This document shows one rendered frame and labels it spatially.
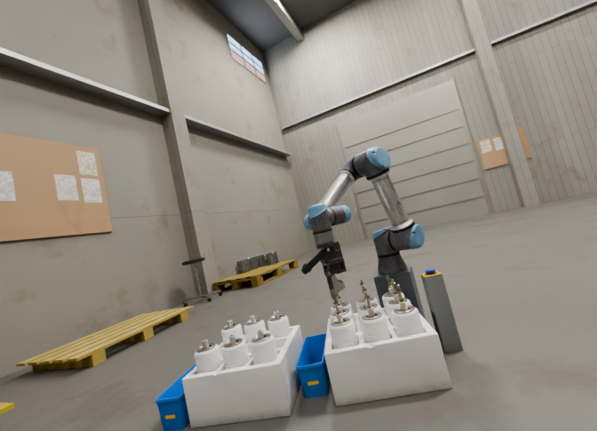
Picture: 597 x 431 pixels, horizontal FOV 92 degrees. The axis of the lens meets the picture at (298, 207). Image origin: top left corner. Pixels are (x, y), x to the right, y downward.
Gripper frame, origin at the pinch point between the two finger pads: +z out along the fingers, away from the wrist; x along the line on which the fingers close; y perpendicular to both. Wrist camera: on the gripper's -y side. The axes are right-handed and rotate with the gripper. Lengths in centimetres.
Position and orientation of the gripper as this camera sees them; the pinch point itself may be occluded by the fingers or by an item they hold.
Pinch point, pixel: (332, 297)
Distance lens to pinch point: 115.5
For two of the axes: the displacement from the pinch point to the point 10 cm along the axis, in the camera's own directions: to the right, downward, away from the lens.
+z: 2.3, 9.7, -0.9
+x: 0.4, 0.8, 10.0
